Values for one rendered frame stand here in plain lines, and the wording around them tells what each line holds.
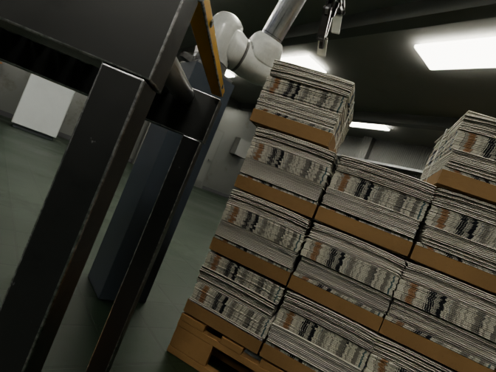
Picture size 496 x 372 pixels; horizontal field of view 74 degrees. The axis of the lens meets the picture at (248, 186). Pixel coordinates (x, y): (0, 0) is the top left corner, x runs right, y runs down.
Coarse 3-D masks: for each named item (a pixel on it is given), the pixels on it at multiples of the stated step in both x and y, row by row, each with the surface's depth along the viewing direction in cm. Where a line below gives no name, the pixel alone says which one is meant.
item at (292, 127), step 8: (256, 112) 114; (264, 112) 113; (256, 120) 114; (264, 120) 113; (272, 120) 112; (280, 120) 111; (288, 120) 110; (280, 128) 111; (288, 128) 110; (296, 128) 109; (304, 128) 108; (312, 128) 108; (304, 136) 108; (312, 136) 107; (320, 136) 107; (328, 136) 106; (328, 144) 106
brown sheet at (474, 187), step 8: (432, 176) 105; (440, 176) 95; (448, 176) 95; (456, 176) 94; (464, 176) 94; (432, 184) 101; (448, 184) 95; (456, 184) 94; (464, 184) 93; (472, 184) 93; (480, 184) 92; (488, 184) 92; (472, 192) 93; (480, 192) 92; (488, 192) 91
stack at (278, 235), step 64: (256, 128) 113; (320, 192) 106; (384, 192) 100; (448, 192) 95; (256, 256) 109; (320, 256) 102; (384, 256) 97; (448, 256) 93; (192, 320) 111; (256, 320) 106; (320, 320) 100; (448, 320) 90
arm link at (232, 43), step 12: (228, 12) 139; (216, 24) 136; (228, 24) 136; (240, 24) 140; (216, 36) 135; (228, 36) 136; (240, 36) 139; (228, 48) 138; (240, 48) 140; (228, 60) 140; (240, 60) 142
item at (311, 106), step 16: (288, 64) 112; (272, 80) 114; (288, 80) 112; (304, 80) 110; (320, 80) 108; (336, 80) 107; (272, 96) 114; (288, 96) 112; (304, 96) 110; (320, 96) 109; (336, 96) 107; (352, 96) 112; (272, 112) 112; (288, 112) 111; (304, 112) 110; (320, 112) 108; (336, 112) 107; (272, 128) 113; (320, 128) 107; (336, 128) 111; (320, 144) 107
